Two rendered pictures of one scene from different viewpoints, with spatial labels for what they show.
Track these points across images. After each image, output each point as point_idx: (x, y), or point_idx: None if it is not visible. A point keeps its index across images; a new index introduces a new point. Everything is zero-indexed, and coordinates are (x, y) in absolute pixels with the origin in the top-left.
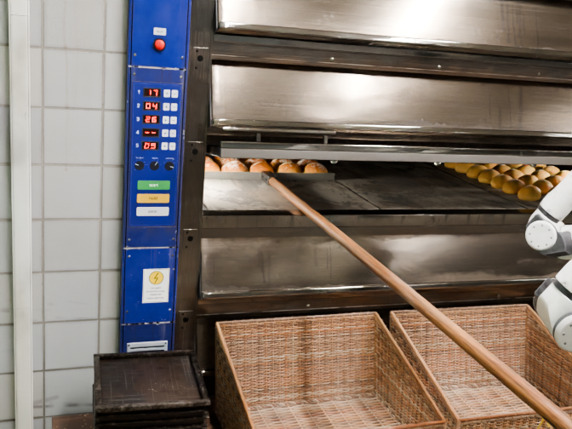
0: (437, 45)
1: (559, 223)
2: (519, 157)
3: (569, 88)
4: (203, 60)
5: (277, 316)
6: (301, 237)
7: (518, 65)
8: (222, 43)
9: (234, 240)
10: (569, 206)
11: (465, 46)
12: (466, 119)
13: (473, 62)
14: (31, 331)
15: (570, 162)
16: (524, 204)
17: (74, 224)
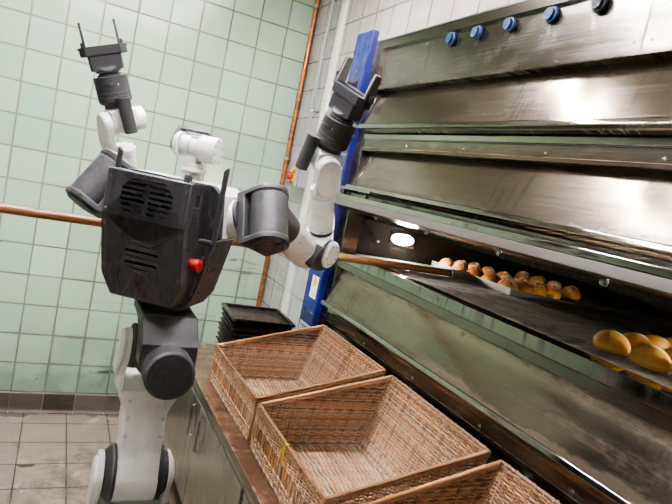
0: (445, 126)
1: (319, 239)
2: (450, 226)
3: (592, 174)
4: (359, 151)
5: (357, 346)
6: (378, 287)
7: (525, 144)
8: (367, 140)
9: (353, 276)
10: (309, 215)
11: (463, 124)
12: (469, 199)
13: (487, 143)
14: (287, 295)
15: (494, 242)
16: (567, 339)
17: None
